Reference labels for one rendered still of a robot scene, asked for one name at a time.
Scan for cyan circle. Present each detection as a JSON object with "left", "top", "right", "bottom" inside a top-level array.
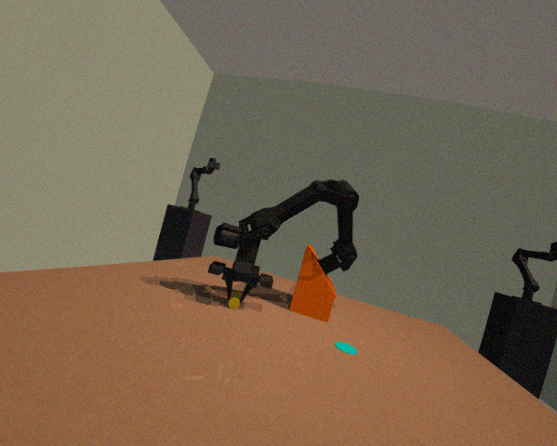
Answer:
[{"left": 335, "top": 342, "right": 358, "bottom": 355}]

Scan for yellow cylinder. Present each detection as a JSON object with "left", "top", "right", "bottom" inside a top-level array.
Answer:
[{"left": 229, "top": 292, "right": 241, "bottom": 309}]

